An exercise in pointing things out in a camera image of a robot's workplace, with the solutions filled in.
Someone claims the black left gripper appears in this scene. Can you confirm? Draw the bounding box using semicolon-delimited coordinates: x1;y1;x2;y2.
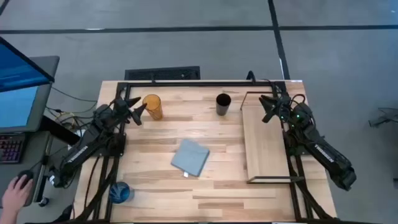
112;96;148;126

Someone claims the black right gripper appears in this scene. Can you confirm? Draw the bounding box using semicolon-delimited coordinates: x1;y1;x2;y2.
259;95;293;124

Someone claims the tall amber plastic cup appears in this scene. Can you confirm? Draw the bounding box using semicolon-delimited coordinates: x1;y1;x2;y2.
142;93;164;121

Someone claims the black cup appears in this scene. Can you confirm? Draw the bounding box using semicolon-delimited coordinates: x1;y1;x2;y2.
215;93;232;117

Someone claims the blue glass cup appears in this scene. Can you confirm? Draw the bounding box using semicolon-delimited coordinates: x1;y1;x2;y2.
108;181;135;205

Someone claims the black floor grille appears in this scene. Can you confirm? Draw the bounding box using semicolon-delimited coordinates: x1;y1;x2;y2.
124;65;201;81

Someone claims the folded grey cloth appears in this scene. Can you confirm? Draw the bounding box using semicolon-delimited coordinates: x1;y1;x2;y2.
170;138;211;178

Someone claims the grey computer desk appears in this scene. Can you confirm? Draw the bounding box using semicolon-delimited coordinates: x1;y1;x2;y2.
0;55;60;209

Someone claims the grey-framed computer monitor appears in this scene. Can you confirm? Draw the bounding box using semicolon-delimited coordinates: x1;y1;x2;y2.
0;82;53;134

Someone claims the tilted blue computer screen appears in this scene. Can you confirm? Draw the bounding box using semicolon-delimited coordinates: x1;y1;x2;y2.
0;36;56;93

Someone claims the black computer mouse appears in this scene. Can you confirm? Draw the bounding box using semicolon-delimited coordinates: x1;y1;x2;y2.
17;169;34;189

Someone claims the backlit black keyboard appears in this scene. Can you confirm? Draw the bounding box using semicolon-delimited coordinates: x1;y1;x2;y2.
0;133;26;165

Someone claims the person's hand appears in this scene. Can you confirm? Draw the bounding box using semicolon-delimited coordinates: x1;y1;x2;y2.
1;174;34;216

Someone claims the wooden shelf with metal frame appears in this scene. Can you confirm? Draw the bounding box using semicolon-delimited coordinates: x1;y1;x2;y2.
239;91;305;184

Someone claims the thin black monitor cable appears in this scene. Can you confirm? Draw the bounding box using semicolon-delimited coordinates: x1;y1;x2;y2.
51;86;99;103

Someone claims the yellow cable coil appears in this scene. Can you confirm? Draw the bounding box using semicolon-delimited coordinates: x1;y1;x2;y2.
54;111;78;129

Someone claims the black stand with cable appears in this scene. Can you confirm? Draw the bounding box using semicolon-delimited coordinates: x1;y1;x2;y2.
368;107;398;128

